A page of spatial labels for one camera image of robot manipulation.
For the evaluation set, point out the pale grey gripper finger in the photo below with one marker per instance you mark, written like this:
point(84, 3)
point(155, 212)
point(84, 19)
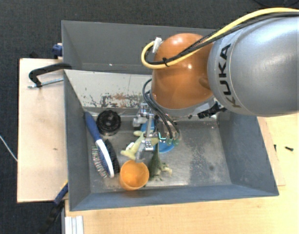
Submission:
point(142, 152)

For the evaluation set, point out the pale yellow toy lizard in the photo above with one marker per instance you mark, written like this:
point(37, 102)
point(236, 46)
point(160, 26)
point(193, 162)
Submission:
point(130, 151)

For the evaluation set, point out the green toy dinosaur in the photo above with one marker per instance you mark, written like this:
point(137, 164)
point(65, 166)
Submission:
point(155, 166)

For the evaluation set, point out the blue plastic cup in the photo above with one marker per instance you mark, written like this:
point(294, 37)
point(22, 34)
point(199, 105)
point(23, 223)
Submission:
point(165, 147)

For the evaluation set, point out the orange plastic cup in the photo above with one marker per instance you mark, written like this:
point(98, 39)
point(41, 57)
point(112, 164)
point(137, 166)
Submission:
point(133, 177)

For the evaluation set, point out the black oval brush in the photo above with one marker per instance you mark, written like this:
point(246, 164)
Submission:
point(114, 158)

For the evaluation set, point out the black ribbed round lid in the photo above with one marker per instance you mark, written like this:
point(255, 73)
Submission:
point(108, 122)

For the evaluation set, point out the blue and white hairbrush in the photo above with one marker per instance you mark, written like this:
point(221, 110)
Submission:
point(100, 145)

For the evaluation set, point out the grey metal bin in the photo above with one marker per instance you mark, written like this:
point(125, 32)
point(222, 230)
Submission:
point(203, 155)

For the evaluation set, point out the pale wood flat board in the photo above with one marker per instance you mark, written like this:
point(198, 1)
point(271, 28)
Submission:
point(40, 135)

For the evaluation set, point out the small black screw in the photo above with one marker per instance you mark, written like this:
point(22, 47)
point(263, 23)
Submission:
point(289, 149)

